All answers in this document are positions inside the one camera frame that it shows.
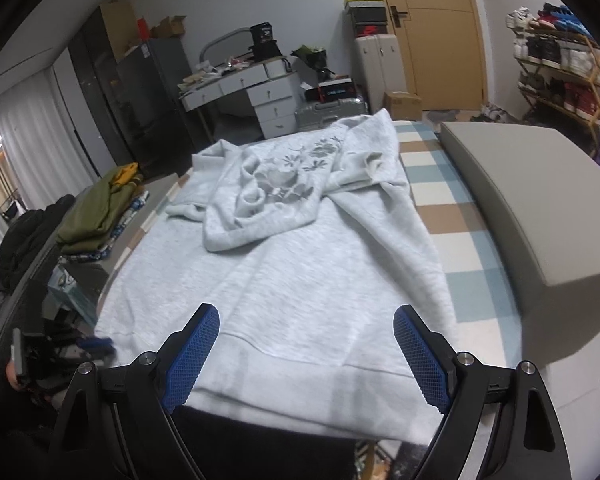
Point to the black and red shoe box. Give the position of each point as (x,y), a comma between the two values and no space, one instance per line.
(335,91)

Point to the pile of loose shoes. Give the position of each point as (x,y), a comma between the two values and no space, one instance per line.
(490,112)

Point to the light grey sweatshirt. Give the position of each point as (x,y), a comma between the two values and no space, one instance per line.
(290,285)

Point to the yellow garment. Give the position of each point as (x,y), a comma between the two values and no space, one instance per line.
(125,174)

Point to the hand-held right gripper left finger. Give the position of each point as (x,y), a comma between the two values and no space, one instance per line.
(192,360)

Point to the open cardboard box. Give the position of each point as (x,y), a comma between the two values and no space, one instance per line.
(172,27)

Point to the white desk with drawers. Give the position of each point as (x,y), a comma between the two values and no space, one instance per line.
(275,110)

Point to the tall flat cardboard box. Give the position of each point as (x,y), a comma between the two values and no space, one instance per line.
(120,27)

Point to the person's left hand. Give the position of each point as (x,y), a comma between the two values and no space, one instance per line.
(16,377)

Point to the white sheer curtain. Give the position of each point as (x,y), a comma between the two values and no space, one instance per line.
(40,150)

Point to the white suitcase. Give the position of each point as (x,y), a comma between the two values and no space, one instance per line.
(380,70)

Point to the arched grey mirror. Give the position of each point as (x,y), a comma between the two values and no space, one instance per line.
(225,45)

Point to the black shoe box stack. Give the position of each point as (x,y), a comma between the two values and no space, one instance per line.
(367,22)

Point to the silver suitcase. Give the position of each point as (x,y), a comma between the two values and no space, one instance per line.
(325,112)

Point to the green wrapped bouquet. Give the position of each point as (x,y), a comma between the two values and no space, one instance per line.
(310,55)

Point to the person's left forearm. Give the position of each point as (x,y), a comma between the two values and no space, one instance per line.
(5,435)

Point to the dark glass wardrobe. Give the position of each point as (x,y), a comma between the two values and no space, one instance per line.
(95,85)

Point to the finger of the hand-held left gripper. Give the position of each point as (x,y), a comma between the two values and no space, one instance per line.
(97,343)

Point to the clutter of small desk things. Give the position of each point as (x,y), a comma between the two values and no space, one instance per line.
(205,77)

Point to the pale teal packet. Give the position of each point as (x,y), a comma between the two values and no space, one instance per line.
(72,295)

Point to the brown cardboard box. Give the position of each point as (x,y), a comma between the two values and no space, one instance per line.
(402,105)

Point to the olive green folded clothes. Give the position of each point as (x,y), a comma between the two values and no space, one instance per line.
(90,215)

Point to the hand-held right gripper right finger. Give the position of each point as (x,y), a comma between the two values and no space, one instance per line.
(420,360)

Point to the tan wooden door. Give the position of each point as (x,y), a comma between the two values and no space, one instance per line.
(440,50)

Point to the black jacket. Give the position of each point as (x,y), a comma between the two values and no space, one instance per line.
(25,240)

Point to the checked bed sheet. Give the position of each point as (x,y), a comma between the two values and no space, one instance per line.
(455,210)

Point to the dark grey refrigerator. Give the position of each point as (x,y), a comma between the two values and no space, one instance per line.
(150,85)

